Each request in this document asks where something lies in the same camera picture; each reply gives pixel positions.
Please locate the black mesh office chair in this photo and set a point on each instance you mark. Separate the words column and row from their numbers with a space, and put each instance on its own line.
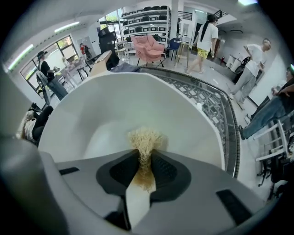
column 106, row 39

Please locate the pink padded armchair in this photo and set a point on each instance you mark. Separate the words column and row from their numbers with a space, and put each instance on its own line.
column 149, row 49

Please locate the table with checkered cloth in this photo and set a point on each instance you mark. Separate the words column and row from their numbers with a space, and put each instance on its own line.
column 73, row 66

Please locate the black staircase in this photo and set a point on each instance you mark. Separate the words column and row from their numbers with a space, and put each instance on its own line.
column 184, row 15

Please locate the black framed window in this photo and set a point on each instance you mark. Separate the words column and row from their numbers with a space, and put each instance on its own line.
column 66, row 48

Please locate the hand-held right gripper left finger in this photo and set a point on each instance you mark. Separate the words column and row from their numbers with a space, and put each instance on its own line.
column 87, row 181

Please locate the white shelf of black cases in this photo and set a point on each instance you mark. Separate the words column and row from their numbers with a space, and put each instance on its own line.
column 147, row 20

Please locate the dark blue cloth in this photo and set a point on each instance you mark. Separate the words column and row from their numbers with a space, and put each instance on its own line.
column 125, row 68

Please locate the ceiling strip light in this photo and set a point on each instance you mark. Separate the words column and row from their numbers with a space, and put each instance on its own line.
column 21, row 56
column 67, row 26

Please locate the white desk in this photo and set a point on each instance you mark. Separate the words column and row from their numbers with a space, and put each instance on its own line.
column 281, row 135

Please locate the black lattice metal table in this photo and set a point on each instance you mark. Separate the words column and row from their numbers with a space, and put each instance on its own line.
column 206, row 96

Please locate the yellow round side table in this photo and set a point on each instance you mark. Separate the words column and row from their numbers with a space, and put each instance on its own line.
column 183, row 43

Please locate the blue chair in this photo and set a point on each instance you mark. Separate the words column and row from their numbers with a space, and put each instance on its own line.
column 173, row 44

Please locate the small yellowish-green object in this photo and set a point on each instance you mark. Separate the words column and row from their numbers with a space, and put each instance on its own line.
column 147, row 142

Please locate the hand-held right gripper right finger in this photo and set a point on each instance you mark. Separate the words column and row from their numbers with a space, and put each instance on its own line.
column 202, row 190

